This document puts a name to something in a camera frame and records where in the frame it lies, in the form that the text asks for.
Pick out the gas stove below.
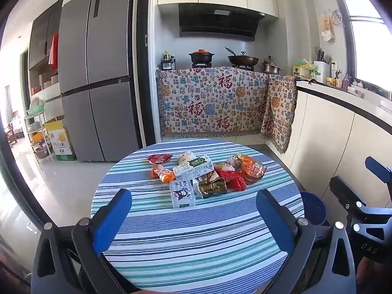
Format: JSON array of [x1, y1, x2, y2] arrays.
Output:
[[191, 62, 255, 69]]

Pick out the white cartoon tissue pack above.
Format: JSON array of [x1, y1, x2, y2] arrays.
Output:
[[169, 179, 196, 209]]

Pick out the red plastic packet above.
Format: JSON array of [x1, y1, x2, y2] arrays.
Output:
[[218, 168, 247, 192]]

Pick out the dark red wrapper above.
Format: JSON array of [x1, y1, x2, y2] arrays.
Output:
[[147, 154, 172, 164]]

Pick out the cream bread packet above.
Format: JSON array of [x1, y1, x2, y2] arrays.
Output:
[[178, 151, 196, 165]]

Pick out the red hanging cloth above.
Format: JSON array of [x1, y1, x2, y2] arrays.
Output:
[[49, 33, 59, 71]]

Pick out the black clay pot red lid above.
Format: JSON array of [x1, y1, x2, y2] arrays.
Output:
[[188, 49, 215, 66]]

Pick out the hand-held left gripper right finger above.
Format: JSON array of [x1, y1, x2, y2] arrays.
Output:
[[256, 189, 357, 294]]

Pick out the window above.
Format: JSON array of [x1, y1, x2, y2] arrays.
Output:
[[337, 0, 392, 92]]

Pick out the clear white plastic wrapper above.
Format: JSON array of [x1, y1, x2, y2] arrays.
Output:
[[194, 171, 220, 187]]

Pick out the large orange wrapper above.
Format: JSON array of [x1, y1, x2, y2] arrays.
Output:
[[240, 156, 268, 185]]

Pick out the white knife holder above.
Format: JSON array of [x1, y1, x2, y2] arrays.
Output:
[[313, 47, 333, 78]]

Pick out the steel pot with lid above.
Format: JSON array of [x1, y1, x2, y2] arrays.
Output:
[[260, 56, 283, 74]]

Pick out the black range hood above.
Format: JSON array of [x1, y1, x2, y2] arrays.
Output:
[[178, 3, 266, 42]]

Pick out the small printed fringed cloth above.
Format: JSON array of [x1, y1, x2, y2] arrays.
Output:
[[260, 74, 297, 154]]

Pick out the white kitchen counter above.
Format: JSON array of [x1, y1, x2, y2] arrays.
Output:
[[295, 79, 392, 114]]

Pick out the blue stool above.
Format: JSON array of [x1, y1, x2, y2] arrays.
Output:
[[299, 191, 328, 225]]

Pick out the gold brown foil wrapper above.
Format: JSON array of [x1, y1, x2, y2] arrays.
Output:
[[197, 180, 228, 198]]

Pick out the cream lower cabinets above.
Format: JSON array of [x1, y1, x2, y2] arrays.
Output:
[[266, 90, 392, 209]]

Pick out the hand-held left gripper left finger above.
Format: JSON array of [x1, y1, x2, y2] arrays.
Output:
[[31, 189, 132, 294]]

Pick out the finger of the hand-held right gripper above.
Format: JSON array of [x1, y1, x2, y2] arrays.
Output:
[[364, 156, 392, 190], [329, 176, 367, 212]]

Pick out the green white milk carton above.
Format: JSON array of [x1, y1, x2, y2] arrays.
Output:
[[172, 156, 215, 181]]

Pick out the striped blue green tablecloth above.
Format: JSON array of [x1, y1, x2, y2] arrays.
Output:
[[90, 139, 305, 290]]

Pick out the white colourful snack wrapper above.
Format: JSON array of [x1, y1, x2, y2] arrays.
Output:
[[226, 154, 245, 172]]

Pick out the yellow cardboard box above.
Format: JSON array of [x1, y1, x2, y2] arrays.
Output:
[[44, 119, 74, 155]]

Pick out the hanging packet on wall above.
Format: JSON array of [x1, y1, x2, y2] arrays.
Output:
[[320, 14, 335, 42]]

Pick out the yellow green box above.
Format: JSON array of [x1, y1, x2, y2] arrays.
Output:
[[292, 59, 317, 78]]

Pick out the grey refrigerator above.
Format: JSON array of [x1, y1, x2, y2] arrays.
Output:
[[58, 0, 142, 162]]

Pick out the dark wall cabinet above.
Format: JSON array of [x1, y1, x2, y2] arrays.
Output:
[[28, 0, 65, 69]]

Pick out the white wire shelf rack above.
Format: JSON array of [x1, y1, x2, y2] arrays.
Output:
[[24, 98, 55, 163]]

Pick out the orange snack packet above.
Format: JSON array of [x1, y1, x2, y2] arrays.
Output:
[[151, 164, 176, 184]]

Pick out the large printed fringed cloth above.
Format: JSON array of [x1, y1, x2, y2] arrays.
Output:
[[156, 67, 270, 139]]

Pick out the black wok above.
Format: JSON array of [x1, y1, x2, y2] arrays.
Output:
[[225, 47, 260, 66]]

